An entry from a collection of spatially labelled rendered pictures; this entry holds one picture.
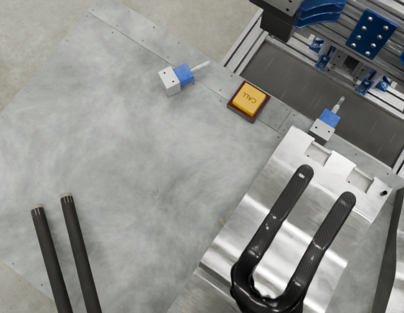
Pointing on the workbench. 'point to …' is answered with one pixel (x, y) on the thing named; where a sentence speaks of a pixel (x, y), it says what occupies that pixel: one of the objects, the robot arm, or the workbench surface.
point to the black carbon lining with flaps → (273, 218)
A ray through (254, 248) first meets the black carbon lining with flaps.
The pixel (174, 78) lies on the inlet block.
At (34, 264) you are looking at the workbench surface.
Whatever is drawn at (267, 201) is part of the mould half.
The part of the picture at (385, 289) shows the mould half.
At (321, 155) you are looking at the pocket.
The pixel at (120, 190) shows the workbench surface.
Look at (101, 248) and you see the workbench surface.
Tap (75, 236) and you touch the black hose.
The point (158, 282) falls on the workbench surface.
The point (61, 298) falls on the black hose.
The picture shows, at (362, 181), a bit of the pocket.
